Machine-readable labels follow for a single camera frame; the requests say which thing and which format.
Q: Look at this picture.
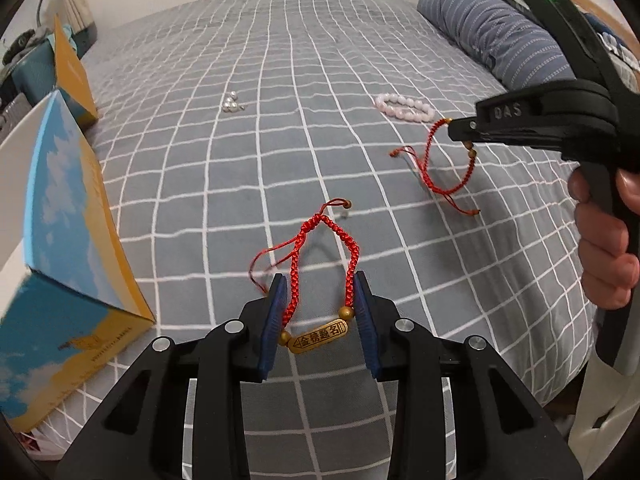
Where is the red cord bracelet gold plate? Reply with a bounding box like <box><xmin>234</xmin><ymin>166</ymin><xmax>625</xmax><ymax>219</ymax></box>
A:
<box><xmin>247</xmin><ymin>197</ymin><xmax>360</xmax><ymax>356</ymax></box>

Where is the red cord bracelet wooden tube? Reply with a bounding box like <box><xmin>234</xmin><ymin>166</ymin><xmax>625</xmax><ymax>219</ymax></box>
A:
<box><xmin>390</xmin><ymin>118</ymin><xmax>480</xmax><ymax>217</ymax></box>

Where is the pink white bead bracelet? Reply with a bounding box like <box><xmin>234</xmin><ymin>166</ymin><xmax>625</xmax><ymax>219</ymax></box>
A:
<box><xmin>373</xmin><ymin>91</ymin><xmax>438</xmax><ymax>124</ymax></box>

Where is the person's right hand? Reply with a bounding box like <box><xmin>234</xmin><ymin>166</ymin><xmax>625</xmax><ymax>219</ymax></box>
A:
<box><xmin>567</xmin><ymin>168</ymin><xmax>639</xmax><ymax>310</ymax></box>

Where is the wooden headboard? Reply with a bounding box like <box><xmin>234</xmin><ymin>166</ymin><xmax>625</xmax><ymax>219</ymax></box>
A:
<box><xmin>572</xmin><ymin>0</ymin><xmax>640</xmax><ymax>56</ymax></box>

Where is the blue striped rolled duvet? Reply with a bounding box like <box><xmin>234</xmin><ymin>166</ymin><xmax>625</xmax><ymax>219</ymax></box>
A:
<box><xmin>418</xmin><ymin>0</ymin><xmax>575</xmax><ymax>91</ymax></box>

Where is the grey checked bed sheet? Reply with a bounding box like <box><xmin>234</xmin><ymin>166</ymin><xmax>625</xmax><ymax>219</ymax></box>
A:
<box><xmin>29</xmin><ymin>0</ymin><xmax>601</xmax><ymax>480</ymax></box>

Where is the blue yellow cardboard shoe box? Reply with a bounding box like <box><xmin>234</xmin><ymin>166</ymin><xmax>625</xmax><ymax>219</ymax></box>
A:
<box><xmin>1</xmin><ymin>29</ymin><xmax>154</xmax><ymax>432</ymax></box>

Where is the teal suitcase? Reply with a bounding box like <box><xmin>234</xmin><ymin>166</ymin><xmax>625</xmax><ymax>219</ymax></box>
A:
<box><xmin>10</xmin><ymin>40</ymin><xmax>58</xmax><ymax>106</ymax></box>

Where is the left beige curtain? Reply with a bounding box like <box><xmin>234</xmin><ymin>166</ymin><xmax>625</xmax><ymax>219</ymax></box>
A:
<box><xmin>63</xmin><ymin>0</ymin><xmax>94</xmax><ymax>32</ymax></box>

